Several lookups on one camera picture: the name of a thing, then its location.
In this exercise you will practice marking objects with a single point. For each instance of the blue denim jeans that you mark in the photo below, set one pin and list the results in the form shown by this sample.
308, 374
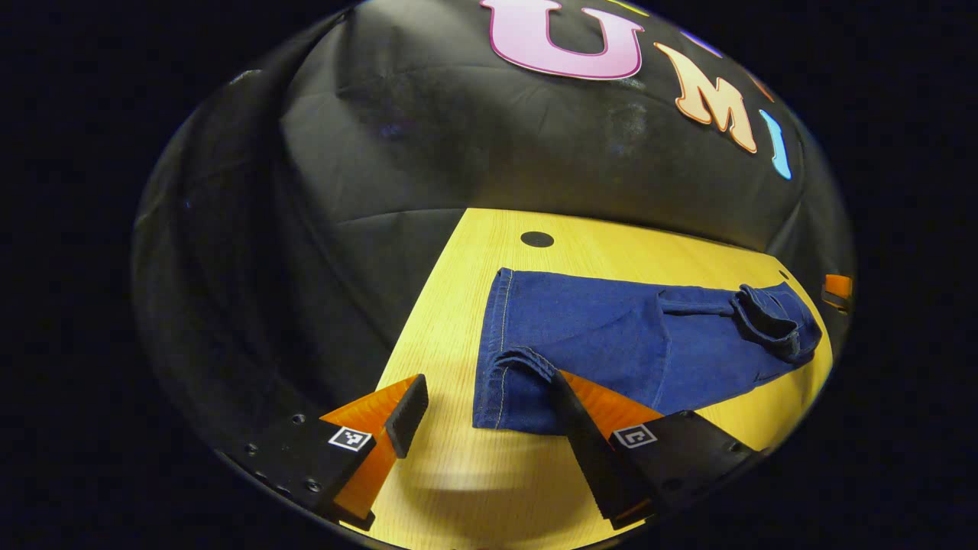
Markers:
611, 336

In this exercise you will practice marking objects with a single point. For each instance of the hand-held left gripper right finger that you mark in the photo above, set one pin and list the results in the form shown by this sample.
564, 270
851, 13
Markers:
584, 447

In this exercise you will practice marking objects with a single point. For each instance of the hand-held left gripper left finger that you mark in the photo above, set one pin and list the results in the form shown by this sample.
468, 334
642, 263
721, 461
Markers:
409, 412

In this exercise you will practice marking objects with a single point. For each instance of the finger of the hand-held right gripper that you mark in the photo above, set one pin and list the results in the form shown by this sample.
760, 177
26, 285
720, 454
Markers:
838, 289

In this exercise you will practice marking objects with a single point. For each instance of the black backdrop cloth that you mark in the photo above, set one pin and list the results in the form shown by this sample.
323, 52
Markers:
382, 153

